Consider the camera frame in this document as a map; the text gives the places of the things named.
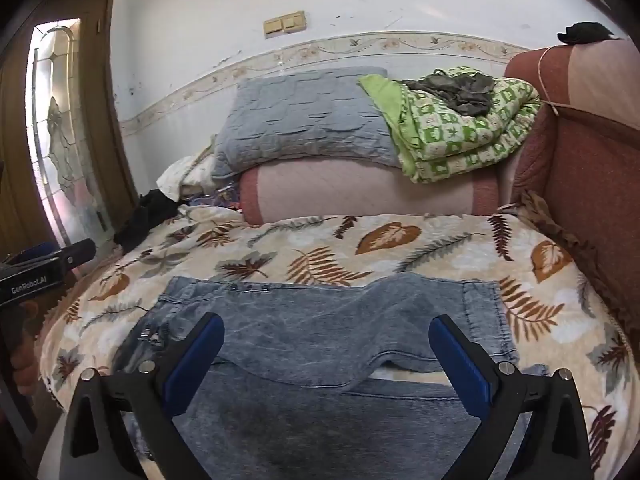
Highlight person left hand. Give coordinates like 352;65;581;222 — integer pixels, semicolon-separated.
9;300;39;396

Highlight wooden door with glass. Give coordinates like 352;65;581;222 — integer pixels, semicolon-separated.
1;0;137;255

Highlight black cloth on sofa back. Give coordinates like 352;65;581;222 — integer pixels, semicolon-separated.
558;22;614;46

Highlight blue denim pants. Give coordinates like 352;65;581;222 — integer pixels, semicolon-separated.
113;273;518;479

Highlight white cloth beside pillow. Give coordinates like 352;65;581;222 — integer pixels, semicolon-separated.
156;150;216;202

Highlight grey quilted pillow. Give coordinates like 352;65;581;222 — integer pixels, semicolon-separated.
212;66;400;180

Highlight leaf pattern plush blanket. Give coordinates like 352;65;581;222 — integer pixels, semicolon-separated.
40;206;639;479

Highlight black garment at sofa edge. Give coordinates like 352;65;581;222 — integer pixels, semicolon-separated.
114;188;179;254

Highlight green white folded quilt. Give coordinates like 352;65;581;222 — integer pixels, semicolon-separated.
359;66;541;183

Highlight dark grey crumpled garment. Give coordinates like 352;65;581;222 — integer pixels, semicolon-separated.
401;70;496;117

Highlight beige wall switch plate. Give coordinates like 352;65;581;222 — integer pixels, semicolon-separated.
262;11;307;38

